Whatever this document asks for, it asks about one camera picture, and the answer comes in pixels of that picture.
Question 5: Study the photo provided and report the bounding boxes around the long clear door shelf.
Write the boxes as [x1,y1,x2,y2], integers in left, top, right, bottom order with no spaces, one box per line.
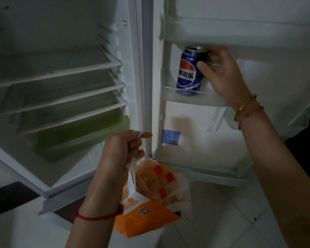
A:
[161,0,310,51]

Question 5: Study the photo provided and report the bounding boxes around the person's right hand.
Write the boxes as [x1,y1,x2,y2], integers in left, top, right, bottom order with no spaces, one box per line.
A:
[197,46,251,110]

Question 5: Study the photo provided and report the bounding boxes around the packaged round bread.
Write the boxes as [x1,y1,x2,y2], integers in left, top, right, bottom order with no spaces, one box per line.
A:
[135,157,190,207]

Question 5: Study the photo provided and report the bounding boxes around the green crisper drawer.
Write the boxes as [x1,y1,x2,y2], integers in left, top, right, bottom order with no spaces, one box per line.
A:
[35,109,131,163]

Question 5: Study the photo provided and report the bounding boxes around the orange and white plastic bag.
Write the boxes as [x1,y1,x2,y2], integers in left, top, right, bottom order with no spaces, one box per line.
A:
[113,132,192,239]

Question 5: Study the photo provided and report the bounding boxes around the white refrigerator body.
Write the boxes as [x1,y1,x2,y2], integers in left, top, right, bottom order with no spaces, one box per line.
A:
[0,0,146,215]

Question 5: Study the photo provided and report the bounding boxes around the clear door side bin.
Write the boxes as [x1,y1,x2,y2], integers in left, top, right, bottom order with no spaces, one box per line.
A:
[223,93,310,138]

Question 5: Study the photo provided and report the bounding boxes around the thick gold bracelet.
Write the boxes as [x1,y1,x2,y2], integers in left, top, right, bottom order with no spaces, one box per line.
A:
[234,94,257,122]

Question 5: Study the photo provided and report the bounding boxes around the clear door bottom shelf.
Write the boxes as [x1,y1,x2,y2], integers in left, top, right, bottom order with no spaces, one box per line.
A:
[155,144,254,188]

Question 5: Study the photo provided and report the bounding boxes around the person's left hand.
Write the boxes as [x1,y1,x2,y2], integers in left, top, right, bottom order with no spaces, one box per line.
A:
[79,130,153,218]

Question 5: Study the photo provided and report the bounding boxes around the small clear door shelf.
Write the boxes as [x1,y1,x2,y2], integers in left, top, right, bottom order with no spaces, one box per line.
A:
[160,68,227,108]

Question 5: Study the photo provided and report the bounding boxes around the glass refrigerator shelf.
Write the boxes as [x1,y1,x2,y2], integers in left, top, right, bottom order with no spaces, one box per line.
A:
[0,47,122,90]
[0,70,126,115]
[17,91,128,135]

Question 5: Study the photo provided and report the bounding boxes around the white refrigerator door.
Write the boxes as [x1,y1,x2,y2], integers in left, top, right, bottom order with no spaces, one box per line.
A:
[142,0,310,188]

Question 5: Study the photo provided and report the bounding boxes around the thin gold chain bracelet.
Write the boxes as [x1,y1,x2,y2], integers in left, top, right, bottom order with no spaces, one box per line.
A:
[237,106,264,130]

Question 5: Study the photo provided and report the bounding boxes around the person's left forearm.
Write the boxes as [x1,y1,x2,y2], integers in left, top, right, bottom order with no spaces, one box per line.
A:
[66,213,124,248]

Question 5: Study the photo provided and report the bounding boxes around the person's right forearm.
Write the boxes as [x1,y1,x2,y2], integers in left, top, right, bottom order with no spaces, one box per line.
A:
[237,101,310,248]

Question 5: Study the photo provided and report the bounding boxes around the blue soda can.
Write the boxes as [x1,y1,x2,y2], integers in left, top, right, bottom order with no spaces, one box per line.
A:
[176,45,209,96]

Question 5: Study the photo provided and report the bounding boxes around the red string bracelet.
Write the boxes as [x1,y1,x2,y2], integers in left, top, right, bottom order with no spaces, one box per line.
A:
[75,206,125,221]

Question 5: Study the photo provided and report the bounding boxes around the blue label sticker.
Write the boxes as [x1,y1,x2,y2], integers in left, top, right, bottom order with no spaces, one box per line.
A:
[161,129,181,146]

